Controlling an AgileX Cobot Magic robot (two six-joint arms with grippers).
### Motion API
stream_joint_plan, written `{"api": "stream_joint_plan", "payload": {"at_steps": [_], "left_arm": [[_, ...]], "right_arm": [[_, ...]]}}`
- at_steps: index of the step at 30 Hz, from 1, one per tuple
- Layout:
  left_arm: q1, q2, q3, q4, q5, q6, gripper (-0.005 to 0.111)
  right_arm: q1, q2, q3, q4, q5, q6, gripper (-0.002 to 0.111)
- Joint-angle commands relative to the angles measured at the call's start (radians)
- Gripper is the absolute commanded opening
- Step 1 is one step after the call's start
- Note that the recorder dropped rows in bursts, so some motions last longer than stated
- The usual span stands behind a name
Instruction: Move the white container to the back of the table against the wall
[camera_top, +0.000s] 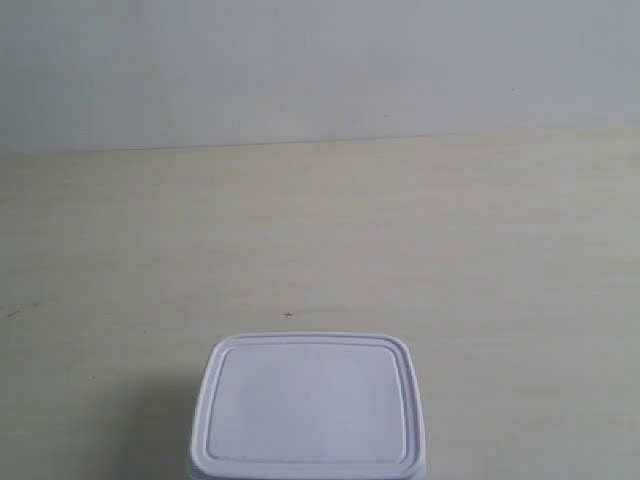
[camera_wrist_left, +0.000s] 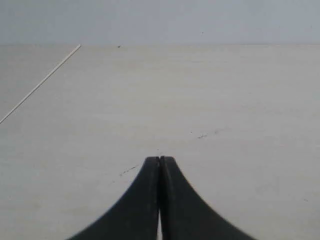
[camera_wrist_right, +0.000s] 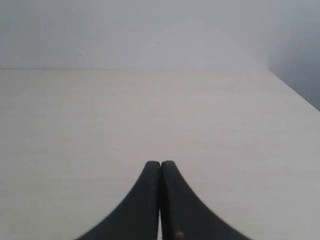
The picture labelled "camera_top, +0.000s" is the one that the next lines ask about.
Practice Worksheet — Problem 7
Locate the white lidded plastic container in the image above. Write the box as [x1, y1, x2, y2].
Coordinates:
[187, 332, 427, 479]

